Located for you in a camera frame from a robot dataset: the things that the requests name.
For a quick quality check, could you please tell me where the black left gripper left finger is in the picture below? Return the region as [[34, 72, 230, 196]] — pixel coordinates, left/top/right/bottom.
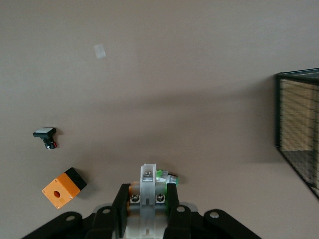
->
[[87, 183, 132, 239]]

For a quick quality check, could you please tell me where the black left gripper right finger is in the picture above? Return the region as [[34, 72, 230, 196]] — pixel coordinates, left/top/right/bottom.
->
[[164, 183, 200, 239]]

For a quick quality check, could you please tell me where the red-capped white push button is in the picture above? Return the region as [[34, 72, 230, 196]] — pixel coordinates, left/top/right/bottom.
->
[[126, 163, 172, 239]]

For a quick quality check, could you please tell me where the black square white-capped button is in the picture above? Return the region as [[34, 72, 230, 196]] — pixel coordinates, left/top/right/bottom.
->
[[32, 127, 58, 150]]

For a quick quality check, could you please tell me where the clear tape piece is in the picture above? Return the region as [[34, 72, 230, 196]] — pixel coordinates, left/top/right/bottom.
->
[[94, 43, 106, 60]]

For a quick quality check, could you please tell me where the orange button enclosure box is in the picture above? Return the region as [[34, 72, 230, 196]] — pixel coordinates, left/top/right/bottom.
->
[[41, 167, 88, 210]]

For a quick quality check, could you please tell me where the black wire basket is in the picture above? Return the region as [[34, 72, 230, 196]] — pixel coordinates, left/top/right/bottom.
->
[[275, 67, 319, 202]]

